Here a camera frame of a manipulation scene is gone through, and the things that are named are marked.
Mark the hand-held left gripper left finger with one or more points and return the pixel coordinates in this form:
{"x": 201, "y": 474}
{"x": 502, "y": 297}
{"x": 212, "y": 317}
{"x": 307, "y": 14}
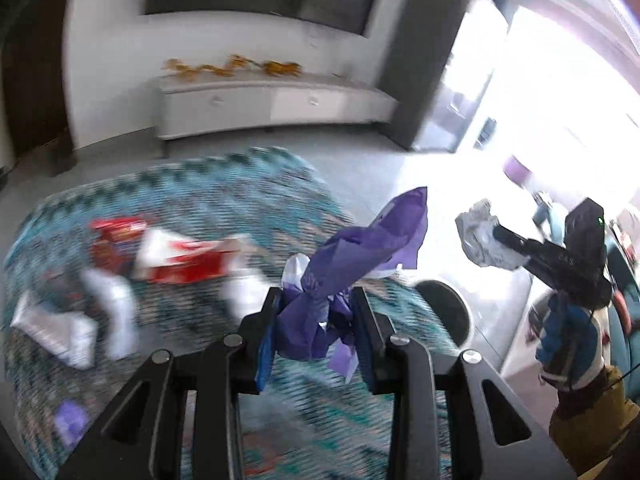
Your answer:
{"x": 263, "y": 360}

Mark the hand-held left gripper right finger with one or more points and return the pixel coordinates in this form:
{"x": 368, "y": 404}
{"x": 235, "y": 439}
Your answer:
{"x": 368, "y": 360}

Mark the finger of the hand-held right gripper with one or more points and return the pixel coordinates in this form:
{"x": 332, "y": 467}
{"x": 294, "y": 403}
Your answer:
{"x": 522, "y": 244}

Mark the white paper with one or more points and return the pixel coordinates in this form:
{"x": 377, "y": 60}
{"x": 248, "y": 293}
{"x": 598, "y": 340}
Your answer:
{"x": 475, "y": 240}

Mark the white waste bin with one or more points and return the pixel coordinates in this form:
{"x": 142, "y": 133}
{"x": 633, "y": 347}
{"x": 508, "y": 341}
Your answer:
{"x": 500, "y": 310}

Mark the red snack packet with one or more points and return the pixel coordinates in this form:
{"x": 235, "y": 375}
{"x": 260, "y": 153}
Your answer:
{"x": 117, "y": 240}

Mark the person's right forearm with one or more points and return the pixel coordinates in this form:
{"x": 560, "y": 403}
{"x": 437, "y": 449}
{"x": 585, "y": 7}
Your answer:
{"x": 570, "y": 342}

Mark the white wrapper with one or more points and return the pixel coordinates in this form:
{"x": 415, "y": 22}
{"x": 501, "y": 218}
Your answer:
{"x": 117, "y": 315}
{"x": 245, "y": 292}

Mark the purple round object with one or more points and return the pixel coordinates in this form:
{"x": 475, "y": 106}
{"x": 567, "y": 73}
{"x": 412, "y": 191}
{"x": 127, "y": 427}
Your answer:
{"x": 515, "y": 170}

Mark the teal sofa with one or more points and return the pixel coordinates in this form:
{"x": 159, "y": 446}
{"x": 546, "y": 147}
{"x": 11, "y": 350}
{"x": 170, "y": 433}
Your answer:
{"x": 627, "y": 350}

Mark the red and white packet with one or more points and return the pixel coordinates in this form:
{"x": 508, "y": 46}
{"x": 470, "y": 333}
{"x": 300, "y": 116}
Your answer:
{"x": 185, "y": 257}

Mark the person's yellow trousers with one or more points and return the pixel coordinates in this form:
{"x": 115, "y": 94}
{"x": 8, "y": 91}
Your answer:
{"x": 607, "y": 425}

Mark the teal zigzag rug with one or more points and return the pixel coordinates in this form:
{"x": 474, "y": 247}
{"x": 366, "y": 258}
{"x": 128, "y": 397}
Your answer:
{"x": 210, "y": 195}

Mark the small purple wrapper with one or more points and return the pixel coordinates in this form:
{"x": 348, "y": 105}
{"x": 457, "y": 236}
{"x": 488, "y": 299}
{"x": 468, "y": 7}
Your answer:
{"x": 71, "y": 419}

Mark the dark grey tall cabinet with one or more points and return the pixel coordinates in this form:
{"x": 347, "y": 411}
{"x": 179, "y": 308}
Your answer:
{"x": 425, "y": 60}

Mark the white television cabinet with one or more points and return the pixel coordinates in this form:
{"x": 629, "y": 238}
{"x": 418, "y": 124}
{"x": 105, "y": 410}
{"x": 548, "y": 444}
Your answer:
{"x": 260, "y": 105}

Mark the golden dragon ornament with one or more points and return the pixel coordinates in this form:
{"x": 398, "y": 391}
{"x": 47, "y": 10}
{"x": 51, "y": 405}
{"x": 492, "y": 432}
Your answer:
{"x": 182, "y": 67}
{"x": 282, "y": 68}

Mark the orange garland decoration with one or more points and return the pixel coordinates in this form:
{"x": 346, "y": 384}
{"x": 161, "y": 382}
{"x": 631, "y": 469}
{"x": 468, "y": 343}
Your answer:
{"x": 235, "y": 65}

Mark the dark brown door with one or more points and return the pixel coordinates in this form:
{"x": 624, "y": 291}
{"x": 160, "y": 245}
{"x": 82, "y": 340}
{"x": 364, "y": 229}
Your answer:
{"x": 35, "y": 60}

